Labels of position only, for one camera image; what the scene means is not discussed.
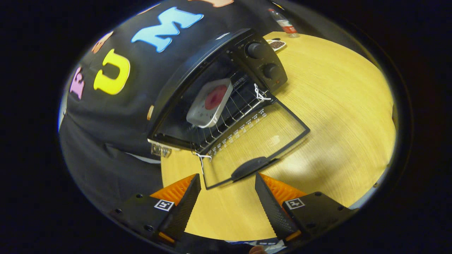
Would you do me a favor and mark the black oven knob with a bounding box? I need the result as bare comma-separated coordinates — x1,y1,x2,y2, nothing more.
262,63,283,80
246,42,270,60

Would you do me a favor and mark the white string tie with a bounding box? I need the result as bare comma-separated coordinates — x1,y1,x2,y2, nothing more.
192,151,212,175
254,83,272,102

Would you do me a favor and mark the metal oven wire rack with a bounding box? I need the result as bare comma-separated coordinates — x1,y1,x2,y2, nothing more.
187,72,272,154

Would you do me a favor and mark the round pink food slice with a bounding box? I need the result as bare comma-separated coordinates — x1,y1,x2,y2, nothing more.
205,85,228,110

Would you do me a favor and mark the white square plate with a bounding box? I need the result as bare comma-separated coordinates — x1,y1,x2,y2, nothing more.
186,78,233,128

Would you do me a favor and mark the clear water bottle red label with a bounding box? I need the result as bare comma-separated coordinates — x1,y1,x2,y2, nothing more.
267,8,300,38

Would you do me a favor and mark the white divided bean dish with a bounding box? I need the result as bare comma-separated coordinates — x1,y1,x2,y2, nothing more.
266,38,286,52

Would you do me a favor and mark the wire mesh pen holder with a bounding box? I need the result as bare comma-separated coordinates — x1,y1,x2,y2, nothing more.
150,143,172,158

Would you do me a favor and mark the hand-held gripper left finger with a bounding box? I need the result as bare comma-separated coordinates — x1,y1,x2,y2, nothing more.
110,173,202,246

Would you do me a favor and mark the black toaster oven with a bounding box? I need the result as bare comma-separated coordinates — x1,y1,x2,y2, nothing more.
148,28,311,190

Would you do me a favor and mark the glass toaster oven door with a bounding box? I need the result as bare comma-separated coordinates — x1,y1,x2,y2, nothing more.
198,100,311,190

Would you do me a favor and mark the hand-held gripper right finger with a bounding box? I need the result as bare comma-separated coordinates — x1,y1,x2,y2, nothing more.
254,172,357,246

